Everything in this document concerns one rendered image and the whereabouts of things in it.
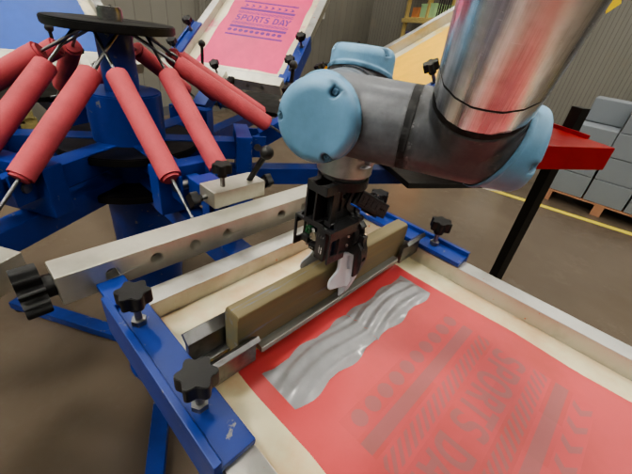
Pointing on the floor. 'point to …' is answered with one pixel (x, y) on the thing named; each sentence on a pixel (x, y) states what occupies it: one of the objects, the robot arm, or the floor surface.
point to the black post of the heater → (533, 201)
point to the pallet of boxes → (608, 190)
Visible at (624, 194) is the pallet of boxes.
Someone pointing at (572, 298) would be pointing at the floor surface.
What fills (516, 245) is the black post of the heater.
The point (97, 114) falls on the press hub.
